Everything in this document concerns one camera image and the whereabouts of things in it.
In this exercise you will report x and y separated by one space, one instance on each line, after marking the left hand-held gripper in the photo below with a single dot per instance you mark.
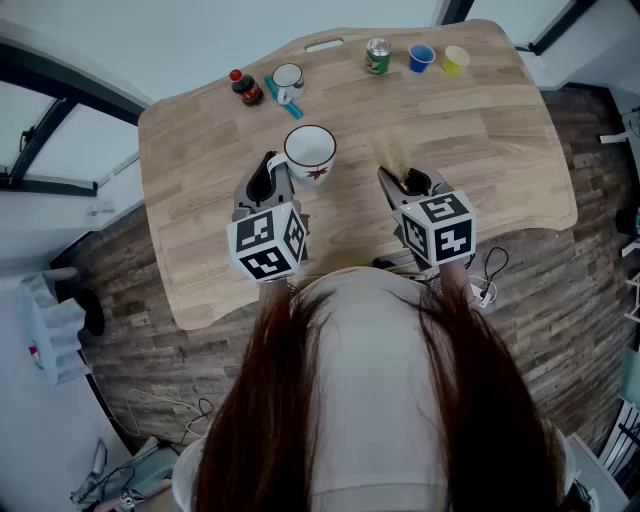
255 235

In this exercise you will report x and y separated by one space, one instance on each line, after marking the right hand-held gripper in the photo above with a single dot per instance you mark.
440 225

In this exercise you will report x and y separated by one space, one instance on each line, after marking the beige loofah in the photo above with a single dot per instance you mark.
392 152

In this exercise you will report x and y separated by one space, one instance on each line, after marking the small white enamel mug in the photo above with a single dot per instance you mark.
287 77

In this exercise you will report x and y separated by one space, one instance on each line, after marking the blue paper cup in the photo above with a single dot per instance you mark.
421 56

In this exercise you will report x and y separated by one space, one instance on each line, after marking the yellow paper cup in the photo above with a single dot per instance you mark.
455 59

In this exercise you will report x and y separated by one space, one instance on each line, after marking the person's left forearm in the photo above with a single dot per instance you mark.
274 292

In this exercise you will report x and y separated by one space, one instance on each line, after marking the person's right forearm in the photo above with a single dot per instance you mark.
454 280

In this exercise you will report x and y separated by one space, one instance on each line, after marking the teal plastic tool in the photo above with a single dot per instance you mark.
295 111

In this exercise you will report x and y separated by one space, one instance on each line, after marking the dark cola bottle red cap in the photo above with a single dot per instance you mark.
246 90

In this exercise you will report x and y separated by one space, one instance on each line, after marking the green soda can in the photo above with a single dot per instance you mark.
378 57

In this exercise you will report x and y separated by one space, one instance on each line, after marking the person in white top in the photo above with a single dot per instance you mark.
372 380

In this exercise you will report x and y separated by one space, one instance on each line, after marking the black round object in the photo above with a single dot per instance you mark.
91 312

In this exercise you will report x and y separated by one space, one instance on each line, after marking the white metal rack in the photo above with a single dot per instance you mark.
631 295

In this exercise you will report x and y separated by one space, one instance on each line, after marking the white plastic rack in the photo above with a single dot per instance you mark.
55 330

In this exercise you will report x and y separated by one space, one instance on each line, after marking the black window frame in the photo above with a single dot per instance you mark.
50 186
456 11

